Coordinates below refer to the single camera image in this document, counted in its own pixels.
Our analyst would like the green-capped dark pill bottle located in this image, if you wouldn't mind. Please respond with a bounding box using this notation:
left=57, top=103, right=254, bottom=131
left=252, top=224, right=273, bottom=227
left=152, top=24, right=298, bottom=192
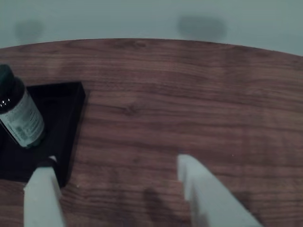
left=0, top=64, right=45, bottom=149

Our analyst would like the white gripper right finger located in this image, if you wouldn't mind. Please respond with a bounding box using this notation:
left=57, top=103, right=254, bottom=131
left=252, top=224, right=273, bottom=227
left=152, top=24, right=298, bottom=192
left=177, top=154, right=263, bottom=227

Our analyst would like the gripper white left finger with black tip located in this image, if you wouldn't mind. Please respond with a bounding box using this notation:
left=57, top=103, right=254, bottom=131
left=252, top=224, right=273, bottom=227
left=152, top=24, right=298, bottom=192
left=23, top=155, right=66, bottom=227

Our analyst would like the black shallow cardboard box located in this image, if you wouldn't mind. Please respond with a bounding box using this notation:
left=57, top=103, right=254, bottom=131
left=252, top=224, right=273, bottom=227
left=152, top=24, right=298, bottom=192
left=0, top=81, right=86, bottom=189

